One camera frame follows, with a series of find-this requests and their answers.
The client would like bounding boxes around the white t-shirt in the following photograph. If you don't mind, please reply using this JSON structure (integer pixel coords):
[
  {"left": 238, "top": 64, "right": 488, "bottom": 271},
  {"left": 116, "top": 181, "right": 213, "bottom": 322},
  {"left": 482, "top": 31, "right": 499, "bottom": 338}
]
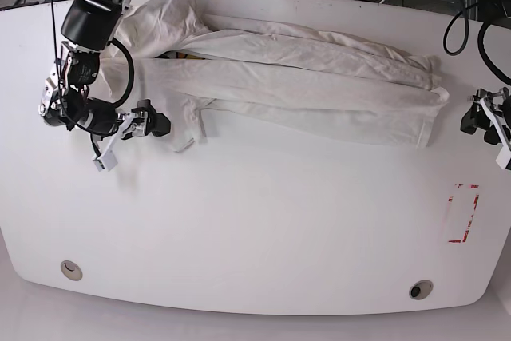
[{"left": 115, "top": 0, "right": 449, "bottom": 152}]

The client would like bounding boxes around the right table grommet hole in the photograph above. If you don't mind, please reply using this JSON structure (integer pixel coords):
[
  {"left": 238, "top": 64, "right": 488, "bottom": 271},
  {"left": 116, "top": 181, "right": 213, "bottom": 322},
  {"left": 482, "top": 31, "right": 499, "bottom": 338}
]
[{"left": 409, "top": 280, "right": 434, "bottom": 300}]

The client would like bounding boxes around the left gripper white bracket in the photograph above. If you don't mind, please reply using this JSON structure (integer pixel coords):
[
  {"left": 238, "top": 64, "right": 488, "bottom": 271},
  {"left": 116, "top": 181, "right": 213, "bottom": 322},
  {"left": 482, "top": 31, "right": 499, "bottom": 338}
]
[{"left": 460, "top": 87, "right": 510, "bottom": 170}]

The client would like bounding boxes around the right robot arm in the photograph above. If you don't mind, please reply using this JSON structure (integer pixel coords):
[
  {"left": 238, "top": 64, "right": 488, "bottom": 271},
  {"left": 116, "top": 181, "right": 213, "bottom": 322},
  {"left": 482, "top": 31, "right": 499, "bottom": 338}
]
[{"left": 38, "top": 0, "right": 172, "bottom": 171}]

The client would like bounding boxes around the table grommet hole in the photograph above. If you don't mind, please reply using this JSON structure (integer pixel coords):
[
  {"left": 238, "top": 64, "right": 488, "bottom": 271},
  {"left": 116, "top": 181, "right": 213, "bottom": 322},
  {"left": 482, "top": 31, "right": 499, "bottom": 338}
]
[
  {"left": 409, "top": 280, "right": 434, "bottom": 300},
  {"left": 60, "top": 260, "right": 83, "bottom": 281}
]

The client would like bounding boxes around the red tape rectangle marking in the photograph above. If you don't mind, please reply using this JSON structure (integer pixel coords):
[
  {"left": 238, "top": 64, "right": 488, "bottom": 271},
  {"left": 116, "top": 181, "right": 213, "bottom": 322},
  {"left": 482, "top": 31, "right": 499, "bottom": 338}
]
[{"left": 443, "top": 184, "right": 481, "bottom": 244}]

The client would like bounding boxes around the left table grommet hole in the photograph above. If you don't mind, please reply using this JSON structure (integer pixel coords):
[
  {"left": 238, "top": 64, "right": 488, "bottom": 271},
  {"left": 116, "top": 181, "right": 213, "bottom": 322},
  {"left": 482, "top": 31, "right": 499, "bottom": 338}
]
[{"left": 60, "top": 260, "right": 83, "bottom": 281}]

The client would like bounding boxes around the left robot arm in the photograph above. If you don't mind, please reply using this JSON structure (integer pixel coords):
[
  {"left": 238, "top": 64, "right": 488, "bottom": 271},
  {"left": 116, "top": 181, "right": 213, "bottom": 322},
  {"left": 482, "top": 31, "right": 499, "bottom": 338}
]
[{"left": 442, "top": 0, "right": 510, "bottom": 170}]

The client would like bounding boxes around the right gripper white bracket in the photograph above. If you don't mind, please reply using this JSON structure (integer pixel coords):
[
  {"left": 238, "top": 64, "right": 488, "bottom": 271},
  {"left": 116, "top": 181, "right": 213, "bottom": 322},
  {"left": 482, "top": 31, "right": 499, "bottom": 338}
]
[{"left": 90, "top": 99, "right": 172, "bottom": 158}]

